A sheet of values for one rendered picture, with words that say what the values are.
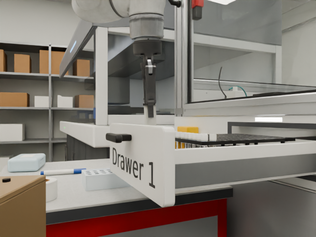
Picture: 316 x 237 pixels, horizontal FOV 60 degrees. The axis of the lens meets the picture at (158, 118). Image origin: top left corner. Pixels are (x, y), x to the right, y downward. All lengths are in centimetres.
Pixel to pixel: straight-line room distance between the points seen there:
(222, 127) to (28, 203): 61
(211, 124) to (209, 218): 28
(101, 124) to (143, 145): 88
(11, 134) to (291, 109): 393
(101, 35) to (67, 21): 357
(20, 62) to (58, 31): 89
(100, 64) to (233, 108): 74
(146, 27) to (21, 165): 62
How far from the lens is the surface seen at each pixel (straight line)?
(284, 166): 54
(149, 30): 71
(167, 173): 38
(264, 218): 74
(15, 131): 426
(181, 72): 103
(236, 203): 80
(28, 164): 102
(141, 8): 72
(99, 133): 131
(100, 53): 134
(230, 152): 45
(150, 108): 72
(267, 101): 69
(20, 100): 432
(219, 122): 83
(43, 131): 469
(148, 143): 42
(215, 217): 77
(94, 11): 82
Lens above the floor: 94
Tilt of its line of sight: level
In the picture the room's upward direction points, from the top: straight up
